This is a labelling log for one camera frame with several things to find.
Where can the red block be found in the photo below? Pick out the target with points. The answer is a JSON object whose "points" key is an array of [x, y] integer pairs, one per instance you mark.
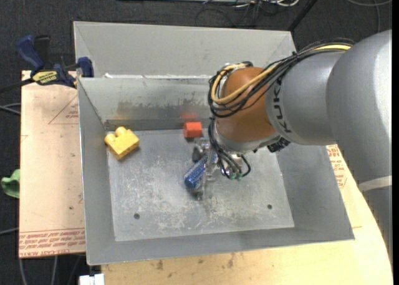
{"points": [[192, 130]]}

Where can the grey metal bin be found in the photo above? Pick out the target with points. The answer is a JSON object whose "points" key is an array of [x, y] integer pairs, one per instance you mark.
{"points": [[156, 202]]}

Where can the blue ribbed cylinder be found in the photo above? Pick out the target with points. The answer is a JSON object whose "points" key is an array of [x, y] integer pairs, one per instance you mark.
{"points": [[194, 176]]}

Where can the yellow toy brick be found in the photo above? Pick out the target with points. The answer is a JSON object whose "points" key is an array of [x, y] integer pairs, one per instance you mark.
{"points": [[122, 143]]}

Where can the black cylinder on white bracket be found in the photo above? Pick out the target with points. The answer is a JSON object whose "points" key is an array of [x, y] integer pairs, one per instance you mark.
{"points": [[278, 146]]}

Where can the brown cardboard board red print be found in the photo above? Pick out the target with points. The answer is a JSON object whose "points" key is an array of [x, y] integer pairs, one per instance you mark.
{"points": [[50, 168]]}

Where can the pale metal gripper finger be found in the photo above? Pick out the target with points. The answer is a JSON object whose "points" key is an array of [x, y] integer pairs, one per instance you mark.
{"points": [[200, 149], [203, 188]]}

